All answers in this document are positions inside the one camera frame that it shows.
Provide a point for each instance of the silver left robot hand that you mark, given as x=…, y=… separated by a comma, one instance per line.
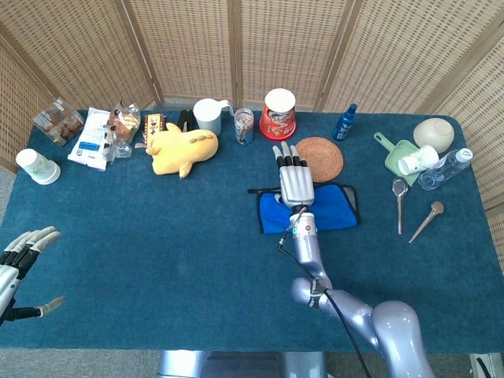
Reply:
x=8, y=279

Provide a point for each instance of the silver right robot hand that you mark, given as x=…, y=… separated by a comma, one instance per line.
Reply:
x=297, y=185

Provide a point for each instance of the grey and blue cloth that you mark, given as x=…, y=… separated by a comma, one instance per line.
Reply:
x=334, y=212

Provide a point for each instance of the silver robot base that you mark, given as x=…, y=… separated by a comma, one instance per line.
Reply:
x=236, y=366

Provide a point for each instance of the silver-blue right robot arm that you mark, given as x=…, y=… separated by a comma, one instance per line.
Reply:
x=309, y=252

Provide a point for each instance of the round woven rattan coaster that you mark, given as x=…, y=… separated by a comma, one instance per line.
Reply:
x=325, y=159

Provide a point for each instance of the red instant noodle cup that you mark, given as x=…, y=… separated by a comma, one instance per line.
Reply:
x=277, y=118

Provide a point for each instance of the blue spray bottle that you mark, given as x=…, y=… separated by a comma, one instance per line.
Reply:
x=343, y=126

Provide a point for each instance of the clear jar of biscuit sticks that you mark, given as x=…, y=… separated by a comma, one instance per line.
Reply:
x=244, y=126

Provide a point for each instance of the green plastic scoop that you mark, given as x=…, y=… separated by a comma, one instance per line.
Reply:
x=393, y=159

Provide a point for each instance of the shiny metal spoon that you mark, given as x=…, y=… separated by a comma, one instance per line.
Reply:
x=399, y=187

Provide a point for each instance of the yellow plush toy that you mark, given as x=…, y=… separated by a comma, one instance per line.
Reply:
x=185, y=151

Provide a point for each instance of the white paper cup green print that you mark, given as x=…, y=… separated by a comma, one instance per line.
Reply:
x=37, y=165
x=417, y=159

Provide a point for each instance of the black object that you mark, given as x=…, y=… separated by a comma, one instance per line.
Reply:
x=185, y=120

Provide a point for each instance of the brownish metal spoon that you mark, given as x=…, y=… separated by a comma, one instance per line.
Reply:
x=436, y=207

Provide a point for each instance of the clear plastic water bottle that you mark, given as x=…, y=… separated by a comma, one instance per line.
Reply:
x=441, y=171

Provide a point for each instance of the beige bowl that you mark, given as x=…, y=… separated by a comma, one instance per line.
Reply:
x=433, y=134

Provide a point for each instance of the blue tablecloth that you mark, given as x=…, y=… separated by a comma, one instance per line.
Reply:
x=157, y=236

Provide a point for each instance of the brown chocolate box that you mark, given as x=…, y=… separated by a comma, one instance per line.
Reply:
x=153, y=126

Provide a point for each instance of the white and blue snack packet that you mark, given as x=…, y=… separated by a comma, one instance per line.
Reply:
x=88, y=141

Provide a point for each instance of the clear plastic box of muffins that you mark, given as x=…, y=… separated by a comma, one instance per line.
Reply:
x=59, y=124

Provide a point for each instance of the clear bag of pastries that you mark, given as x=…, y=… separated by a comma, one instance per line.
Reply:
x=124, y=126

